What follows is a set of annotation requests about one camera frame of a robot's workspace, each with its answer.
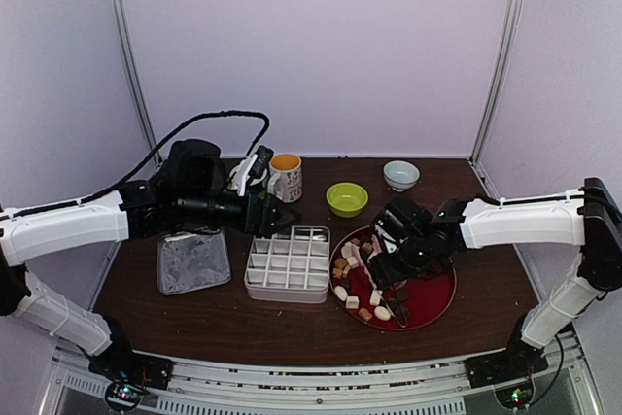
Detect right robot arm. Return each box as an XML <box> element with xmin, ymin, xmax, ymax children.
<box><xmin>363</xmin><ymin>177</ymin><xmax>621</xmax><ymax>387</ymax></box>

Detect tan striped chocolate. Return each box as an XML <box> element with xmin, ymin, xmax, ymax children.
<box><xmin>358</xmin><ymin>308</ymin><xmax>373</xmax><ymax>322</ymax></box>

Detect round red tray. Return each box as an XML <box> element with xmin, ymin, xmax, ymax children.
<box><xmin>329</xmin><ymin>226</ymin><xmax>457</xmax><ymax>331</ymax></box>

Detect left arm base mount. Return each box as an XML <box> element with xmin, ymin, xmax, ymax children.
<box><xmin>86</xmin><ymin>353</ymin><xmax>174</xmax><ymax>413</ymax></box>

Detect bunny tin lid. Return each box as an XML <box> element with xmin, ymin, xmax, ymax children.
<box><xmin>157</xmin><ymin>230</ymin><xmax>232</xmax><ymax>296</ymax></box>

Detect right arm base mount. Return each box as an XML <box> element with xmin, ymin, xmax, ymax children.
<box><xmin>465</xmin><ymin>351</ymin><xmax>549</xmax><ymax>411</ymax></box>

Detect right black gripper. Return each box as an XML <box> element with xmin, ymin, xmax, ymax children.
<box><xmin>370</xmin><ymin>237</ymin><xmax>432</xmax><ymax>290</ymax></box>

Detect lime green bowl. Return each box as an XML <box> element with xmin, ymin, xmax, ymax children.
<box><xmin>326</xmin><ymin>182</ymin><xmax>368</xmax><ymax>219</ymax></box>

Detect aluminium frame post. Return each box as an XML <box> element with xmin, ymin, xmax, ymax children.
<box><xmin>111</xmin><ymin>0</ymin><xmax>157</xmax><ymax>150</ymax></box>
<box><xmin>469</xmin><ymin>0</ymin><xmax>524</xmax><ymax>166</ymax></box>

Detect dark heart chocolate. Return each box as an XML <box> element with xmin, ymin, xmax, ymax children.
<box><xmin>394</xmin><ymin>306</ymin><xmax>410</xmax><ymax>325</ymax></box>

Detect white square chocolate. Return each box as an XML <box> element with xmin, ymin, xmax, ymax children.
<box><xmin>369</xmin><ymin>290</ymin><xmax>382</xmax><ymax>306</ymax></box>

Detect left black cable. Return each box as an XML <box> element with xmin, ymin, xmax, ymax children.
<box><xmin>0</xmin><ymin>110</ymin><xmax>271</xmax><ymax>222</ymax></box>

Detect silver divided tin box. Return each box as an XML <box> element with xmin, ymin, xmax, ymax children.
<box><xmin>244</xmin><ymin>225</ymin><xmax>330</xmax><ymax>304</ymax></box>

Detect patterned mug yellow inside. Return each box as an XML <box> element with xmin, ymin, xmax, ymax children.
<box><xmin>266</xmin><ymin>154</ymin><xmax>303</xmax><ymax>203</ymax></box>

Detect left aluminium frame post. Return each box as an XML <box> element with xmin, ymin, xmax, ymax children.
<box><xmin>111</xmin><ymin>0</ymin><xmax>157</xmax><ymax>150</ymax></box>

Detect right aluminium frame post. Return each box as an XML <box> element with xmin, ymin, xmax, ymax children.
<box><xmin>469</xmin><ymin>0</ymin><xmax>524</xmax><ymax>166</ymax></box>

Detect pink metal tongs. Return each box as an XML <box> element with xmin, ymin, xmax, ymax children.
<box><xmin>354</xmin><ymin>227</ymin><xmax>413</xmax><ymax>329</ymax></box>

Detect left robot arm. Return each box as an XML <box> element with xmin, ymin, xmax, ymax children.
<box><xmin>1</xmin><ymin>139</ymin><xmax>301</xmax><ymax>381</ymax></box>

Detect pale blue bowl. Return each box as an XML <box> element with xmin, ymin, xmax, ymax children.
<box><xmin>383</xmin><ymin>160</ymin><xmax>421</xmax><ymax>192</ymax></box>

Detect metal front rail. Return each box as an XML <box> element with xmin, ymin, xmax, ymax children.
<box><xmin>35</xmin><ymin>344</ymin><xmax>605</xmax><ymax>414</ymax></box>

